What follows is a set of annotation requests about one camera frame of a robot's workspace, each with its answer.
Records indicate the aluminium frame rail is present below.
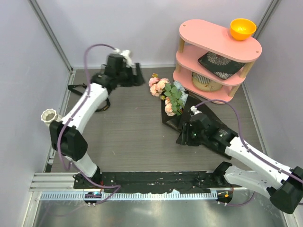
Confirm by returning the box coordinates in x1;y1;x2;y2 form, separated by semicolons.
27;0;77;192

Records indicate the flower bouquet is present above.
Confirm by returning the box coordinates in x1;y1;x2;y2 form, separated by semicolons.
148;73;240;159

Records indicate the white slotted cable duct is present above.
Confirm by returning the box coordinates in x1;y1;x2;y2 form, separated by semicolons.
40;191;217;201

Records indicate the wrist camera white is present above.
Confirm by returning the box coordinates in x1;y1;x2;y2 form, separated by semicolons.
113;48;133;67
190;106;201;116

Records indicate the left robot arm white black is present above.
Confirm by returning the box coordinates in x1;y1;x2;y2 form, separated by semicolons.
49;50;145;189

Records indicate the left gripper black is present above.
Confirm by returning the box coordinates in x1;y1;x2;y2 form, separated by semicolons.
116;63;144;88

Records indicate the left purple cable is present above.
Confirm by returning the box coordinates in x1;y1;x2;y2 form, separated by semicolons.
57;44;122;205

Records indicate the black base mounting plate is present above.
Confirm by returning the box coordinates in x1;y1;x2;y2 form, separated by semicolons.
73;170;235;195

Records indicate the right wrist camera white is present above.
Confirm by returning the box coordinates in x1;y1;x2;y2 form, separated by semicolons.
190;106;201;116

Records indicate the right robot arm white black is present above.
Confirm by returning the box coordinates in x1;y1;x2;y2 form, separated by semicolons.
177;110;303;214

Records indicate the black floral square plate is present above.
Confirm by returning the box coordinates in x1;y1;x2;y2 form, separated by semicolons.
197;52;245;80

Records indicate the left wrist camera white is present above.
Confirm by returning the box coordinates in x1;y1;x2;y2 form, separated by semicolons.
113;48;133;67

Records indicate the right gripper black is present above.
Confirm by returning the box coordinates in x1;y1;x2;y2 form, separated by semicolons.
177;121;207;146

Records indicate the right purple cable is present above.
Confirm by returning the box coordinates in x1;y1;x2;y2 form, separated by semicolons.
195;99;303;209

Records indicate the white ribbed vase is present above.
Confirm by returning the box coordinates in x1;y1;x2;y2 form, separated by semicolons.
41;108;62;128

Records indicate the pink three-tier shelf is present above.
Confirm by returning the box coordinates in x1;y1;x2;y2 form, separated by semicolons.
173;18;262;104

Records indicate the black ribbon with gold lettering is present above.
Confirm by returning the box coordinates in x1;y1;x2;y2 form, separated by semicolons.
68;84;111;113

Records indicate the beige ceramic bowl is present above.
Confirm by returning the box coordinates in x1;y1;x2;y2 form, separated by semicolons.
191;72;223;92

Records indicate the purple cable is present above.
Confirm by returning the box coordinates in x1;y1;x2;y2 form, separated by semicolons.
195;99;303;209
57;44;122;205

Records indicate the orange plastic bowl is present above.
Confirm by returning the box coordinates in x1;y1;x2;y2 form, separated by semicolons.
230;18;257;41

